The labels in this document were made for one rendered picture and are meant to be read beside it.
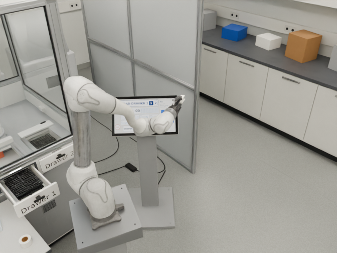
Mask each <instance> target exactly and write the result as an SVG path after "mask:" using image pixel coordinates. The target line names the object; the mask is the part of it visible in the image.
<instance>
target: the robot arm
mask: <svg viewBox="0 0 337 253"><path fill-rule="evenodd" d="M64 92H65V95H66V98H67V101H68V105H69V107H70V109H71V110H72V128H73V151H74V161H73V162H72V164H71V165H70V167H69V168H68V170H67V174H66V177H67V181H68V183H69V185H70V186H71V188H72V189H73V190H74V191H75V192H76V193H77V194H78V195H79V196H80V197H81V198H82V200H83V201H84V203H85V204H86V206H87V211H88V212H89V215H90V219H91V222H92V230H97V229H98V228H100V227H103V226H106V225H108V224H111V223H114V222H119V221H121V216H120V215H119V213H118V211H119V210H121V209H123V208H124V204H123V203H121V204H115V199H114V196H113V192H112V189H111V187H110V185H109V183H108V182H107V181H105V180H104V179H102V178H98V175H97V172H96V168H95V164H94V162H92V161H91V128H90V111H95V112H98V113H105V114H118V115H123V116H124V117H125V119H126V121H127V123H128V124H129V126H131V127H132V128H133V131H134V133H135V134H136V135H137V136H139V137H145V136H149V135H152V134H155V133H157V134H163V133H165V132H166V131H168V130H169V128H170V127H171V126H172V124H173V121H174V120H175V118H176V117H177V116H178V113H179V112H180V110H181V108H182V107H181V105H182V103H183V102H184V100H185V98H184V97H185V95H181V96H177V97H176V98H175V99H173V104H172V105H171V106H169V107H168V108H166V109H165V111H164V112H163V113H161V114H159V115H157V116H155V117H153V118H139V119H137V120H136V119H135V115H134V111H133V109H132V108H131V107H130V106H129V105H127V104H125V103H124V102H122V101H120V100H118V99H117V98H115V97H114V96H112V95H110V94H108V93H106V92H105V91H103V90H102V89H100V88H99V87H98V86H96V85H95V84H94V83H93V82H92V81H90V80H89V79H87V78H85V77H82V76H71V77H68V78H67V79H66V80H65V82H64Z"/></svg>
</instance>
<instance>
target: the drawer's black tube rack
mask: <svg viewBox="0 0 337 253"><path fill-rule="evenodd" d="M4 182H5V185H6V186H7V187H8V188H9V189H10V191H11V192H12V193H13V194H14V195H15V196H16V195H17V194H19V193H21V192H23V191H25V190H27V189H29V188H30V187H32V186H34V185H36V184H38V183H40V182H41V180H40V179H39V178H38V177H37V176H36V175H35V174H34V173H33V172H32V171H31V170H30V169H29V168H26V169H24V170H22V171H20V172H18V173H16V174H14V175H12V176H10V177H8V178H6V179H4ZM43 187H44V185H43V184H41V185H39V186H37V187H36V188H34V189H32V190H30V191H28V192H26V193H25V194H23V195H21V196H19V197H17V196H16V198H17V199H18V200H19V201H21V200H22V199H23V198H25V197H27V196H29V195H32V193H34V192H36V191H38V190H40V189H42V188H43Z"/></svg>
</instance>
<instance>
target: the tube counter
mask: <svg viewBox="0 0 337 253"><path fill-rule="evenodd" d="M135 113H159V112H158V107H149V108H135Z"/></svg>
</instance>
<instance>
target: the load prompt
mask: <svg viewBox="0 0 337 253"><path fill-rule="evenodd" d="M121 101H122V102H124V103H125V104H127V105H129V106H130V107H139V106H158V100H121Z"/></svg>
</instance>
